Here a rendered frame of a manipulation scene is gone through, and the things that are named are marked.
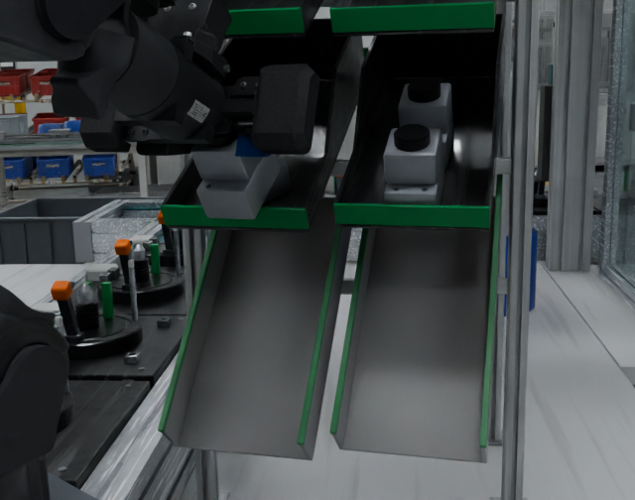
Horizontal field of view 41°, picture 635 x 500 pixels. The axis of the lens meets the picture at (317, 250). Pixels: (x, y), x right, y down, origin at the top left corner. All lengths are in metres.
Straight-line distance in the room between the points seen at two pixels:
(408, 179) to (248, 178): 0.14
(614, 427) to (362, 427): 0.48
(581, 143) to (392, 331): 1.16
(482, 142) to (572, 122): 1.08
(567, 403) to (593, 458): 0.17
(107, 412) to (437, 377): 0.36
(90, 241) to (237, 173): 1.47
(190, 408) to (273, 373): 0.08
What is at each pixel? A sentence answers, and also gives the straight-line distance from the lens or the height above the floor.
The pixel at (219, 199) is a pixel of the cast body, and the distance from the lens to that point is 0.67.
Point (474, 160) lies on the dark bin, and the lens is 0.80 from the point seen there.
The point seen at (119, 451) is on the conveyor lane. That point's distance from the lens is 0.86.
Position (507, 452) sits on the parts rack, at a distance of 0.91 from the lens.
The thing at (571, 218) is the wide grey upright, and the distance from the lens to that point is 1.92.
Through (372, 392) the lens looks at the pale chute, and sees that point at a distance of 0.78.
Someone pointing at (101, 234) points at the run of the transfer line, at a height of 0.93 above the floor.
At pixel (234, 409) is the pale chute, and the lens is 0.79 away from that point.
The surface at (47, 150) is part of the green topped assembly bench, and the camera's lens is 6.06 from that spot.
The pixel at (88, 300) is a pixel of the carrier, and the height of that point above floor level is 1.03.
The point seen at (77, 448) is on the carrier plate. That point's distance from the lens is 0.86.
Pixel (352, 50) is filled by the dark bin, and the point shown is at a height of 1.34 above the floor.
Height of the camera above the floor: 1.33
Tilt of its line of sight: 13 degrees down
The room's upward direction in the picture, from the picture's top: 1 degrees counter-clockwise
